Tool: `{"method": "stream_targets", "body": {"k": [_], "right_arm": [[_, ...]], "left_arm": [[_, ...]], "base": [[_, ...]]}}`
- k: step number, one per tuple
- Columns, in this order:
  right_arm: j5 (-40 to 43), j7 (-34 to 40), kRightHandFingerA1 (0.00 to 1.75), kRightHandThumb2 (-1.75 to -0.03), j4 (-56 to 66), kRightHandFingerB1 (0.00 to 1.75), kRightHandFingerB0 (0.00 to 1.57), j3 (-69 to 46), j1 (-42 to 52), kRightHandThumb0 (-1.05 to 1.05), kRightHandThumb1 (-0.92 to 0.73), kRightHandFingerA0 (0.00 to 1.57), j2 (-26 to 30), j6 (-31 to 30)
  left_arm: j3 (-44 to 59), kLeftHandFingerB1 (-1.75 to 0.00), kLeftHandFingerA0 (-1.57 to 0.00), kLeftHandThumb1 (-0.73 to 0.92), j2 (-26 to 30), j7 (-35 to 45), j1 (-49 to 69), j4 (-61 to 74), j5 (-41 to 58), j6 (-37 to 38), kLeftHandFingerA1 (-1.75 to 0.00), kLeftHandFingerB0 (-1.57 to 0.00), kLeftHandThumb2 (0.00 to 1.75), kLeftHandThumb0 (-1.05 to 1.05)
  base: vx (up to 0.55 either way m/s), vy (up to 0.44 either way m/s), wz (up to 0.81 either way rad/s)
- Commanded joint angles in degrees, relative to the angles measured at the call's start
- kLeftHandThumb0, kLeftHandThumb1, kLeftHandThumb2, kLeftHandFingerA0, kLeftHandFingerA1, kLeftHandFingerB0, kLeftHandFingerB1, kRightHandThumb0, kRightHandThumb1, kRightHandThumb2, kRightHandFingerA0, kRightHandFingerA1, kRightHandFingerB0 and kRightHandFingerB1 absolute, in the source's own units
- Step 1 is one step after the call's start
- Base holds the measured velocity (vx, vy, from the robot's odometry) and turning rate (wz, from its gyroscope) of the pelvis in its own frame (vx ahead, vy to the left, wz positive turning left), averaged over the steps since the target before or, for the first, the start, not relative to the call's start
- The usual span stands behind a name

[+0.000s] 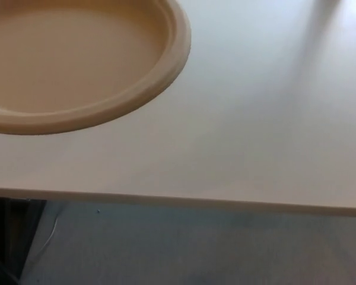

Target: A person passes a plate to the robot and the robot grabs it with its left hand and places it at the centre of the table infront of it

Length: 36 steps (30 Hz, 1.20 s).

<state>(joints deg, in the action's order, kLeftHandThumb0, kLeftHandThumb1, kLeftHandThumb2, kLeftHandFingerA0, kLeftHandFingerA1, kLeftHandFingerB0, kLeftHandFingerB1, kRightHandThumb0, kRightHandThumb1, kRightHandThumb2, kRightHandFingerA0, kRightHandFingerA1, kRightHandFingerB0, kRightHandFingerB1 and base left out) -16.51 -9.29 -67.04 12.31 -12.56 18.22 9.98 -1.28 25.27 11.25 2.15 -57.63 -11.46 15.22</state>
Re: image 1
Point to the beige paper plate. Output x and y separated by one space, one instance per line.
77 59

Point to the black table frame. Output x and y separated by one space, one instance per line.
6 225

